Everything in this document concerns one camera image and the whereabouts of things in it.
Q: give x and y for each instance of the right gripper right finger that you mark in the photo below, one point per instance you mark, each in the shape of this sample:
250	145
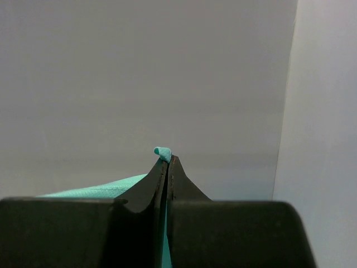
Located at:
205	233

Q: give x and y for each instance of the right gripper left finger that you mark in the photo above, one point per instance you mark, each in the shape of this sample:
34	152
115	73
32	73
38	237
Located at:
126	231

